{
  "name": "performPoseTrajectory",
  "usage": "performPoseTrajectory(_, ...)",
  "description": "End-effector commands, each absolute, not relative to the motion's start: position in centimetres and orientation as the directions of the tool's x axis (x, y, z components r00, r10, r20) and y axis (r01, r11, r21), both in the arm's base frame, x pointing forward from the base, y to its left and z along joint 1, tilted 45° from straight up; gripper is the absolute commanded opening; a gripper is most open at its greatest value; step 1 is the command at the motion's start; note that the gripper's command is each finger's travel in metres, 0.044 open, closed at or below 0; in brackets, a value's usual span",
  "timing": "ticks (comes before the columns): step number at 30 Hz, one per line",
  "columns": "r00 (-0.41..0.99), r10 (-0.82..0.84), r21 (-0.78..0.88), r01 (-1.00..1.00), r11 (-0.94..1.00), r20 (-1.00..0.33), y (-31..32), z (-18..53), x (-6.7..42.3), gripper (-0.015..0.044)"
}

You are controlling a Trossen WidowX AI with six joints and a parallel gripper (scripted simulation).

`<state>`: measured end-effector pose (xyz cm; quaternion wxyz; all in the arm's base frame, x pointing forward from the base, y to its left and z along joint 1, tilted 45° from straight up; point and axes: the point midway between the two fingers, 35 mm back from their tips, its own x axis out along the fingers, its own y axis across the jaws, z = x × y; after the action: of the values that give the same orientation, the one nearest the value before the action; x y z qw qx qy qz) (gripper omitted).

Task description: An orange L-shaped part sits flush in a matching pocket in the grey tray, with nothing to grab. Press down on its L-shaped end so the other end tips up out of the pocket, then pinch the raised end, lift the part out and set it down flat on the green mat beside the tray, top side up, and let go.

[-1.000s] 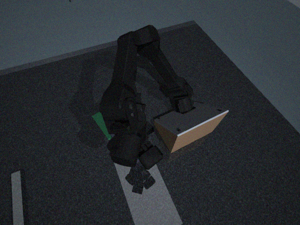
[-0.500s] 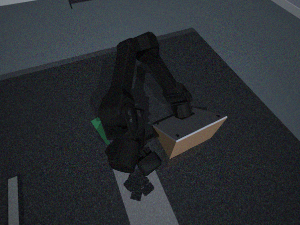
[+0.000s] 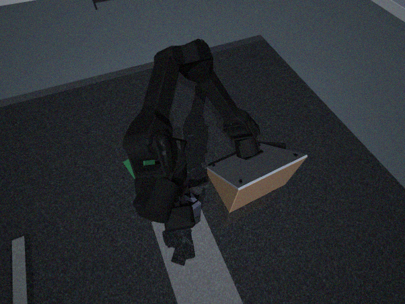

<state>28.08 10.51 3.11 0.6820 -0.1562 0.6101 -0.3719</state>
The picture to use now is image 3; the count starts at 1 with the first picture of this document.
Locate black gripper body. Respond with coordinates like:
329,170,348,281
164,174,195,232

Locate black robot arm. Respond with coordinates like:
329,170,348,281
123,39,264,223

